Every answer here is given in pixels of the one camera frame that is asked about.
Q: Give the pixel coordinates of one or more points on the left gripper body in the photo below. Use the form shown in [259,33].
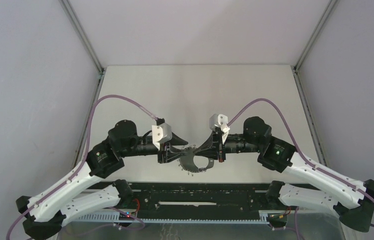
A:
[163,152]

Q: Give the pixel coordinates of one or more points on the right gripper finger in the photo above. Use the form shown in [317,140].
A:
[211,142]
[210,153]

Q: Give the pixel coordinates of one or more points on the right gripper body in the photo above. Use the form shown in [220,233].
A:
[221,148]

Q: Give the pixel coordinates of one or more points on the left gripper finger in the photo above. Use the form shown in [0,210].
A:
[175,140]
[175,154]

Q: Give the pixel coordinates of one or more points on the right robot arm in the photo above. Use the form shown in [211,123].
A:
[351,200]

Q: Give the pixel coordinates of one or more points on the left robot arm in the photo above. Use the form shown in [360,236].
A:
[48,212]

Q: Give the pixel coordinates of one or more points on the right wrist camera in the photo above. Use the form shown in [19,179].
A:
[219,121]

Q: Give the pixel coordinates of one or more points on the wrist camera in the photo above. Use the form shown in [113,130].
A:
[161,134]
[219,121]

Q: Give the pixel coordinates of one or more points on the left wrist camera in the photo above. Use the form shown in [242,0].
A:
[161,134]

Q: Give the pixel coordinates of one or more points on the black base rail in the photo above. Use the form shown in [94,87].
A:
[171,201]

